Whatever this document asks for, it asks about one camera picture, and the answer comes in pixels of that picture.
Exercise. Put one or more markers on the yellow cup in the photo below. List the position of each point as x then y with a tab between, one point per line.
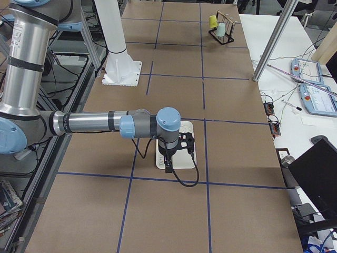
213	22

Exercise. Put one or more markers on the black marker pen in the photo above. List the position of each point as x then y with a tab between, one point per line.
291	105

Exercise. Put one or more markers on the mint green cup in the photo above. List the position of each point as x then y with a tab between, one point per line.
220	30

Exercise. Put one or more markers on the black wire cup rack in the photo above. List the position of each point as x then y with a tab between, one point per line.
230	25

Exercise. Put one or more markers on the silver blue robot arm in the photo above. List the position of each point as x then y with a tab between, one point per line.
22	124

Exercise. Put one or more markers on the cream bear print tray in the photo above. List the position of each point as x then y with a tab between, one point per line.
181	159

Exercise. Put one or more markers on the blue teach pendant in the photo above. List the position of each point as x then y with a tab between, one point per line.
317	102
307	70

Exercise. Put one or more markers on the stack of magazines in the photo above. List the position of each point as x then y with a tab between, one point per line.
11	205

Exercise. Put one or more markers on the upper blue teach pendant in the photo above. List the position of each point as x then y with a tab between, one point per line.
307	70

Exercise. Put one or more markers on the aluminium frame post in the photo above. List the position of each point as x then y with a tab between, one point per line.
274	38

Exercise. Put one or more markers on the white camera mast base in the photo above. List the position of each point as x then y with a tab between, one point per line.
120	68

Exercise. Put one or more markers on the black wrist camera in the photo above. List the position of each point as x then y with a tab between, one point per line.
186	141

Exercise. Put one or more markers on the lower blue teach pendant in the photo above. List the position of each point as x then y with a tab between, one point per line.
317	102

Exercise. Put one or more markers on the lower orange connector box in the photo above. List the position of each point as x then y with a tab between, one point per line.
275	128

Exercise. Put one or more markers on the orange connector box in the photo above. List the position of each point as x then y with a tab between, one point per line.
275	128
269	108

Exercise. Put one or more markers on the grey computer mouse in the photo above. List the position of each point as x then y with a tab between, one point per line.
317	138

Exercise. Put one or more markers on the black computer monitor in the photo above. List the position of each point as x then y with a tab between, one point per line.
315	173

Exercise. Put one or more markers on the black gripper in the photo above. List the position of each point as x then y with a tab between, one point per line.
169	153

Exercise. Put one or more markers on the upper orange connector box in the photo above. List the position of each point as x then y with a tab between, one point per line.
269	108

